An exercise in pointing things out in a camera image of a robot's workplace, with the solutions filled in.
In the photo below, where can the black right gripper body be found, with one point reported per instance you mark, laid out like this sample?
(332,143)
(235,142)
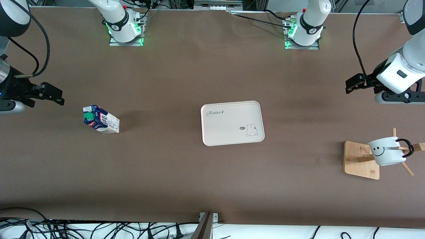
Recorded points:
(17,89)

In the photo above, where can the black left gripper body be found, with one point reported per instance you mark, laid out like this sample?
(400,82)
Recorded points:
(369,80)

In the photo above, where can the white smiley face mug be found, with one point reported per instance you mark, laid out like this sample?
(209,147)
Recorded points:
(386,154)

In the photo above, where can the beige rabbit print tray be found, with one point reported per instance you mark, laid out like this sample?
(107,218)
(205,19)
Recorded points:
(229,124)

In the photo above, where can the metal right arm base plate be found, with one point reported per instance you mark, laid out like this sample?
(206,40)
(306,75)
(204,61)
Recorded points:
(139,36)

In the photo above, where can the wooden mug stand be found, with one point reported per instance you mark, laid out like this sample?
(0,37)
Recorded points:
(358,162)

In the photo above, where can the aluminium frame corner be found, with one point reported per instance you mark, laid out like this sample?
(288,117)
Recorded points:
(402,17)

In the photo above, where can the grey power strip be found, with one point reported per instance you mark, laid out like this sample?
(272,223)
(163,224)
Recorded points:
(217,4)

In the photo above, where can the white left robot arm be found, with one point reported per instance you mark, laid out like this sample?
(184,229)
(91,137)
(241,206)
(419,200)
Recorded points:
(310,23)

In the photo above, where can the blue white milk carton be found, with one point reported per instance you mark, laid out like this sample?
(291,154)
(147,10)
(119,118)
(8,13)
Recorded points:
(101,121)

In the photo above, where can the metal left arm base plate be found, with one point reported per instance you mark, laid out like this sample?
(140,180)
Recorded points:
(317,46)

